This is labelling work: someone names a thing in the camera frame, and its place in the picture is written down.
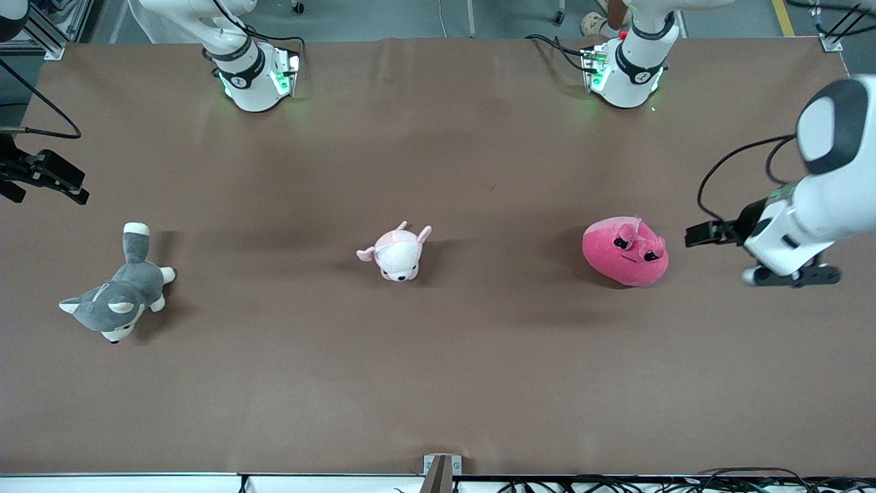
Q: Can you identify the hot pink round plush toy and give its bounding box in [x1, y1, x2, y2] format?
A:
[582, 216, 669, 288]

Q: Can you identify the grey white husky plush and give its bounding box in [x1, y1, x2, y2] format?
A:
[58, 222, 177, 344]

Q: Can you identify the aluminium corner profile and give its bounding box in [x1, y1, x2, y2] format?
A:
[818, 14, 876, 53]

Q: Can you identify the beige shoe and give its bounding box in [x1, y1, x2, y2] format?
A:
[580, 12, 620, 38]

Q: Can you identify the pale pink plush dog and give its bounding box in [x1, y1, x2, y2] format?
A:
[356, 220, 433, 283]

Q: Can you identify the aluminium frame post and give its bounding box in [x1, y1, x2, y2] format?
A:
[0, 0, 103, 61]

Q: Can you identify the black right base cable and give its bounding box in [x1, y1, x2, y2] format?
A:
[209, 0, 307, 55]

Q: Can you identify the black base cable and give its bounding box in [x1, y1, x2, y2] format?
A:
[209, 0, 307, 55]
[526, 33, 591, 73]

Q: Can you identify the black cable bundle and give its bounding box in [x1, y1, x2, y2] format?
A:
[493, 468, 876, 493]

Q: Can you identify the black left base cable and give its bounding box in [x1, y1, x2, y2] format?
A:
[526, 33, 591, 73]

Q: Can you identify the white table edge rail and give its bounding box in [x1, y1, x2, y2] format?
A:
[0, 472, 876, 493]

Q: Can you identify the metal table edge bracket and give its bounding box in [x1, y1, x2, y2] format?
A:
[423, 453, 463, 493]

